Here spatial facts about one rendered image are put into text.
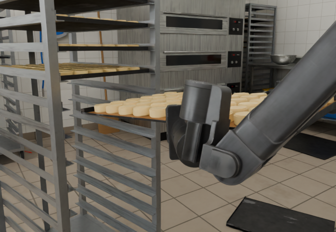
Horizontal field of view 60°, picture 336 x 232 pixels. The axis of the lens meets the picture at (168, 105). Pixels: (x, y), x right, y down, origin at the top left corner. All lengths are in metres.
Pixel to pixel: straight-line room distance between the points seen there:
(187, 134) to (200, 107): 0.04
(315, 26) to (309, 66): 4.82
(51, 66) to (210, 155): 0.64
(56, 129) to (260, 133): 0.70
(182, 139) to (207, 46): 3.46
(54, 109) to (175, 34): 2.73
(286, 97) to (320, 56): 0.06
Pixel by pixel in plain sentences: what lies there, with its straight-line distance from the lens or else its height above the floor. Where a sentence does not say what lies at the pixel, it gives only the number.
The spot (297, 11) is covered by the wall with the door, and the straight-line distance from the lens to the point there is 5.38.
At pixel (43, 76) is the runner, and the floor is 1.05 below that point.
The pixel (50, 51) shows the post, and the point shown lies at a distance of 0.92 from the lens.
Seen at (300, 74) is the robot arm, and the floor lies 1.11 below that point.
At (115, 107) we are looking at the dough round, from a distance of 0.81.
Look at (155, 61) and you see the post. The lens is 1.20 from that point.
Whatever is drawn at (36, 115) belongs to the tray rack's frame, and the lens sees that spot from 1.63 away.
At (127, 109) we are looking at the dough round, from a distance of 0.76.
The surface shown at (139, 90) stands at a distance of 1.27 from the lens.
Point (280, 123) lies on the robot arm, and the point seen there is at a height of 1.05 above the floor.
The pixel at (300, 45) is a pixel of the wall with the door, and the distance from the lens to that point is 5.30.
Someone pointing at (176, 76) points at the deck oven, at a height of 0.80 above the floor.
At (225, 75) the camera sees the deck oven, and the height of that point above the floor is 0.76.
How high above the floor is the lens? 1.14
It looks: 11 degrees down
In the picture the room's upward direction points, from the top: straight up
